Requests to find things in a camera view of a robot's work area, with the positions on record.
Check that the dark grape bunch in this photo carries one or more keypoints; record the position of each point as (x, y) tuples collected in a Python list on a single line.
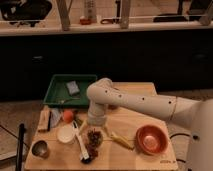
[(92, 151)]

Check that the green plastic tray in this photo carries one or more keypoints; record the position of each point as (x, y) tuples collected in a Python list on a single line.
[(58, 96)]

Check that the white handled knife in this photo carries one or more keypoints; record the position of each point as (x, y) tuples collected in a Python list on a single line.
[(85, 157)]

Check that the orange round fruit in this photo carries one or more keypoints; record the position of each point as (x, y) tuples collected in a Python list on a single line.
[(68, 116)]

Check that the white plastic bag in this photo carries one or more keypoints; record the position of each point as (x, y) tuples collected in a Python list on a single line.
[(55, 117)]

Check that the green vegetable piece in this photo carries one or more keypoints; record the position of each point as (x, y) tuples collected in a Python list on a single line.
[(78, 120)]

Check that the grey blue sponge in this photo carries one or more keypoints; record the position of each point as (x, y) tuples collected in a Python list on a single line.
[(72, 88)]

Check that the white round lid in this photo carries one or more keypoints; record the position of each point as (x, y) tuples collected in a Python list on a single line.
[(66, 134)]

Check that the wooden block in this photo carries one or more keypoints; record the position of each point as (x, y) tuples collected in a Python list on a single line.
[(43, 121)]

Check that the red small object on shelf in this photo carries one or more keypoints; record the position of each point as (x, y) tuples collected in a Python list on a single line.
[(84, 21)]

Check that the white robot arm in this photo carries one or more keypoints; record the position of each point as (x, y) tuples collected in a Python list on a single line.
[(194, 115)]

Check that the red plastic bowl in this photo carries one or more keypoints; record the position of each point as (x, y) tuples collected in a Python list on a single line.
[(150, 140)]

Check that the small metal cup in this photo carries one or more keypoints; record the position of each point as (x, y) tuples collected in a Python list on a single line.
[(40, 149)]

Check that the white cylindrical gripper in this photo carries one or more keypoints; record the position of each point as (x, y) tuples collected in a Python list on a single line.
[(96, 117)]

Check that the yellow banana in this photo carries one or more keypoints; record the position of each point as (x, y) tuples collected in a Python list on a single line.
[(121, 140)]

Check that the black pole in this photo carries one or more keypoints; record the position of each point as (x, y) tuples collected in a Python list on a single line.
[(18, 165)]

